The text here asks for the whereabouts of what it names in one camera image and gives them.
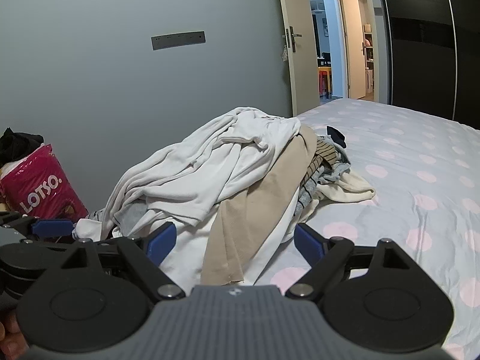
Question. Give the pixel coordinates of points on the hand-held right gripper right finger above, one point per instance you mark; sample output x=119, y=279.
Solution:
x=309, y=242

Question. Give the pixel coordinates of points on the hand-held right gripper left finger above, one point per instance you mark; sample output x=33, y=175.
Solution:
x=162, y=240

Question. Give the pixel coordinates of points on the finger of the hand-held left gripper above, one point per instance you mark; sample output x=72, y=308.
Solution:
x=52, y=228

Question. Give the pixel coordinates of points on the white sweatshirt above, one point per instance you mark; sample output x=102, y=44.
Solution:
x=210, y=165

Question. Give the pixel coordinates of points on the person's left hand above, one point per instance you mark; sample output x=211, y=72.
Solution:
x=9, y=337

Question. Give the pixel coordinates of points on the white cotton garment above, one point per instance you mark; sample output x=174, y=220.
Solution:
x=187, y=247

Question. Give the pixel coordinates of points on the pink plastic bag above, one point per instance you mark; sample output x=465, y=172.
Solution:
x=41, y=187

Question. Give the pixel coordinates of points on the grey striped garment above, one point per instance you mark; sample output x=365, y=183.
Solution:
x=305, y=197

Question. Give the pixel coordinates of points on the beige cloth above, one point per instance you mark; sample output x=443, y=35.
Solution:
x=247, y=225

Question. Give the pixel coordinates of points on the cream t-shirt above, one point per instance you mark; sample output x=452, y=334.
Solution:
x=347, y=189

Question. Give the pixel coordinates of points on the light grey garment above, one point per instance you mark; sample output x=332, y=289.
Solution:
x=337, y=165

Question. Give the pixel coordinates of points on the dark striped knit garment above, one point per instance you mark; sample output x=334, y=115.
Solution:
x=318, y=157

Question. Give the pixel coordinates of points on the black cloth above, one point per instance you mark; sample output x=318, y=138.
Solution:
x=17, y=146

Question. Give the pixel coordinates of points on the navy cloth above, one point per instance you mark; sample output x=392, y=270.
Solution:
x=336, y=135

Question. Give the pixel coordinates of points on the polka dot bed sheet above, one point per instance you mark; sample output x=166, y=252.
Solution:
x=412, y=165

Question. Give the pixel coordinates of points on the cream bedroom door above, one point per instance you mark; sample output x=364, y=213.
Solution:
x=300, y=90

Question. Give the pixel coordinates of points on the orange stool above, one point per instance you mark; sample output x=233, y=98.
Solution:
x=324, y=78

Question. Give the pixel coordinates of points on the hallway shelf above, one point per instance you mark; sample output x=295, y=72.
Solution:
x=369, y=56

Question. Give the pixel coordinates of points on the beige hallway door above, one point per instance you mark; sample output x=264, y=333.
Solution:
x=350, y=45

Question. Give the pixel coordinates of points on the black wardrobe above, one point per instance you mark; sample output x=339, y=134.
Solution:
x=423, y=45

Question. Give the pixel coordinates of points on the grey wall plate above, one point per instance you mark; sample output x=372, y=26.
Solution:
x=178, y=39

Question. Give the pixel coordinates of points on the grey door frame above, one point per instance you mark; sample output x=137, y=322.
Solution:
x=378, y=45

